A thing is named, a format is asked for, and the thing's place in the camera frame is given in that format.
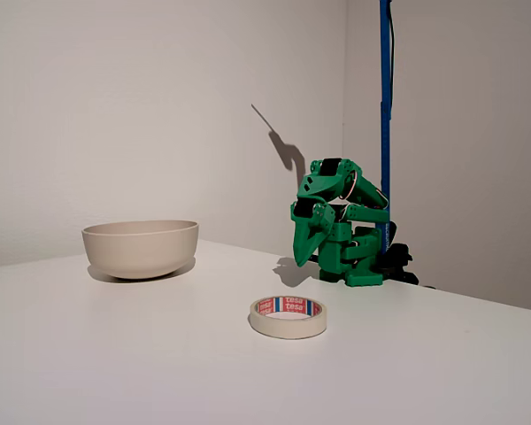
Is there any beige masking tape roll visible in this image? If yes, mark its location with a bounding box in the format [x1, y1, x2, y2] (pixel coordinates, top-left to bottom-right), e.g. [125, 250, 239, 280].
[248, 295, 327, 341]

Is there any black pole clamp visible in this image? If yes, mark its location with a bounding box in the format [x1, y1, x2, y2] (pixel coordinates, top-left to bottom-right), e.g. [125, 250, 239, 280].
[375, 220, 420, 287]

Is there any blue pole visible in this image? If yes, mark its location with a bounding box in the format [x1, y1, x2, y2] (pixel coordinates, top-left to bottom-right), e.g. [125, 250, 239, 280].
[378, 0, 395, 256]

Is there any beige bowl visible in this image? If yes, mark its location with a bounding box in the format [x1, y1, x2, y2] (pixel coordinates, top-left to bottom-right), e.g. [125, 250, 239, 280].
[81, 220, 200, 281]

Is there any black cable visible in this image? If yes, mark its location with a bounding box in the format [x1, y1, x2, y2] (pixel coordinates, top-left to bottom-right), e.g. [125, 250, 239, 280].
[388, 0, 396, 209]

